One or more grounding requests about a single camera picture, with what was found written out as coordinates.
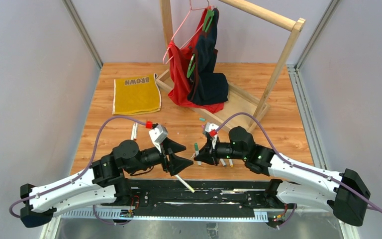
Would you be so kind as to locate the pink wire hanger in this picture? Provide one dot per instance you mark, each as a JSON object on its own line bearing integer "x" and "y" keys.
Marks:
{"x": 179, "y": 18}

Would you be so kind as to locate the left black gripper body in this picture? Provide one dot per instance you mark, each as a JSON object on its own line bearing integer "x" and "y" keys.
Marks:
{"x": 167, "y": 157}

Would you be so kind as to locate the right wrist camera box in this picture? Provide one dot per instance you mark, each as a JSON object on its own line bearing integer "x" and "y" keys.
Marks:
{"x": 210, "y": 132}

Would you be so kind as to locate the white pen green cap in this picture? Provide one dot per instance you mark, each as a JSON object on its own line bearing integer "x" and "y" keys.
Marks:
{"x": 223, "y": 162}

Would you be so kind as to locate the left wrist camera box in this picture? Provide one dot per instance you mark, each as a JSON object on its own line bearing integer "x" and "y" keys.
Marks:
{"x": 158, "y": 134}

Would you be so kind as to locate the white pen yellow cap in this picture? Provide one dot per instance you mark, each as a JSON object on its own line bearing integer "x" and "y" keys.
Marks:
{"x": 188, "y": 186}

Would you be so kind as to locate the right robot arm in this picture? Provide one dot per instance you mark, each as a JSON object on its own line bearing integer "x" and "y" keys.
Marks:
{"x": 293, "y": 182}

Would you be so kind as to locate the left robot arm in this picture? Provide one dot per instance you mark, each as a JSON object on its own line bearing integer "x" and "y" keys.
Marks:
{"x": 104, "y": 181}

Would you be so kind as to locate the green hanger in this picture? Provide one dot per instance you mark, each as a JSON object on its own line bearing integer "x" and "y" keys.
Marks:
{"x": 206, "y": 24}

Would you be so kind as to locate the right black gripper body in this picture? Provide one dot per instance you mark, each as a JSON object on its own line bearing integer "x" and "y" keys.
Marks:
{"x": 213, "y": 153}

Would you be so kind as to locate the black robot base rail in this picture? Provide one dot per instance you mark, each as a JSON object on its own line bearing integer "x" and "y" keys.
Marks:
{"x": 229, "y": 200}

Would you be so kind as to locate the yellow folded towel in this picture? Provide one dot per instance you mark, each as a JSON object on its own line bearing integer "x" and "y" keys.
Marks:
{"x": 136, "y": 95}

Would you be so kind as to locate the dark navy garment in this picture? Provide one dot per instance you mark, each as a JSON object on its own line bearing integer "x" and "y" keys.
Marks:
{"x": 207, "y": 87}

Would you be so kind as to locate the red garment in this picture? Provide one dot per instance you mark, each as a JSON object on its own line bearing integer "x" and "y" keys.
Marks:
{"x": 180, "y": 58}

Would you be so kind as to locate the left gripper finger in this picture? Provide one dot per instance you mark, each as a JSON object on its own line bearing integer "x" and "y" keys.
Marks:
{"x": 178, "y": 164}
{"x": 171, "y": 146}

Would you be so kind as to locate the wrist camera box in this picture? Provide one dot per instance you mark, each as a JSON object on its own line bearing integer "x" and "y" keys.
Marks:
{"x": 210, "y": 132}
{"x": 158, "y": 134}

